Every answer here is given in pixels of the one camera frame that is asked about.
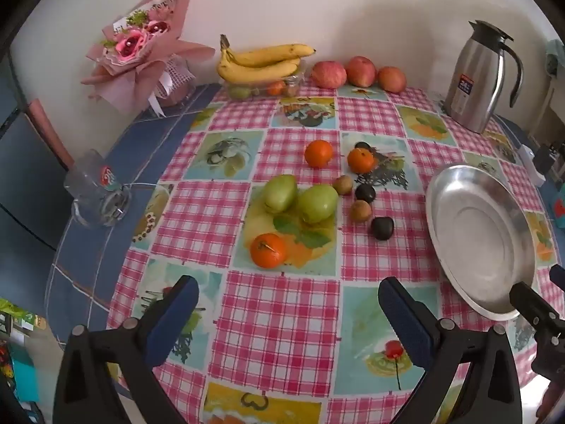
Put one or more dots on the white power strip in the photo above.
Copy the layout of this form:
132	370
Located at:
527	159

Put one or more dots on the orange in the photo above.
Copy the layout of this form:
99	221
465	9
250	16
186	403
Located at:
318	153
361	160
268	250

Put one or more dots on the teal box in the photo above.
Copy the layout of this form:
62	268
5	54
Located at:
559	207

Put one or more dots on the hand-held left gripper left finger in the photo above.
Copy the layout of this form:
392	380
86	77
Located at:
176	318

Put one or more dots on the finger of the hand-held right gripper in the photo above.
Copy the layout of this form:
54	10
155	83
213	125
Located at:
558	276
529	304

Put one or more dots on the yellow banana bunch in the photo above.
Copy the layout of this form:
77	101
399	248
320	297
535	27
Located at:
256	64

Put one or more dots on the pink flower bouquet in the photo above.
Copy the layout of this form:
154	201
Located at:
132	44

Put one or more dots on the red apple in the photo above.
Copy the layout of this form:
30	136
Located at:
329	74
361	70
392	79

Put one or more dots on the black charger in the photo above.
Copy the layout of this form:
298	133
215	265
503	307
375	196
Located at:
546	157

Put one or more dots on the person's right hand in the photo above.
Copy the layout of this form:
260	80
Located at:
547	402

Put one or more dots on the green mango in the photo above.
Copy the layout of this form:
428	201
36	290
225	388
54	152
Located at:
280	192
317	203

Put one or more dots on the pink checkered tablecloth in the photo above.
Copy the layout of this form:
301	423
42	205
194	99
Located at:
287	309

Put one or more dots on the round metal plate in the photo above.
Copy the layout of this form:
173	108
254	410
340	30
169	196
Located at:
476	229

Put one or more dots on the clear glass mug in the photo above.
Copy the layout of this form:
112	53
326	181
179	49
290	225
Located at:
88	185

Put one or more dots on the colourful packaging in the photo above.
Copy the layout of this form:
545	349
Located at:
17	353

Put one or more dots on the small green fruit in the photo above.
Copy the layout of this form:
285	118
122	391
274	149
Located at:
240	92

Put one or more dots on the clear plastic container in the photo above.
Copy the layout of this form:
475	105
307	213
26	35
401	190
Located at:
293	86

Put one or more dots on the dark round fruit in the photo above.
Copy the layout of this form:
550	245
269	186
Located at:
382	228
365	192

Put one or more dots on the stainless steel thermos jug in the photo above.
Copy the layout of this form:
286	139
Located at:
474	79

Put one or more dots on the small brown fruit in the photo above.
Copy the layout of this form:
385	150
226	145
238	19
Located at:
343	184

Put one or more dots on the white wooden shelf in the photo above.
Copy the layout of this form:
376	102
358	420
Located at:
549	110

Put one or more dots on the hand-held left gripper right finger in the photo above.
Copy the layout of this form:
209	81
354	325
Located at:
404	318

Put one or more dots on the small tangerine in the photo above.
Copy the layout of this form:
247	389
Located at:
274	88

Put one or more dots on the dark grey cabinet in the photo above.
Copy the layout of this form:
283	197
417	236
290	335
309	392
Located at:
22	163

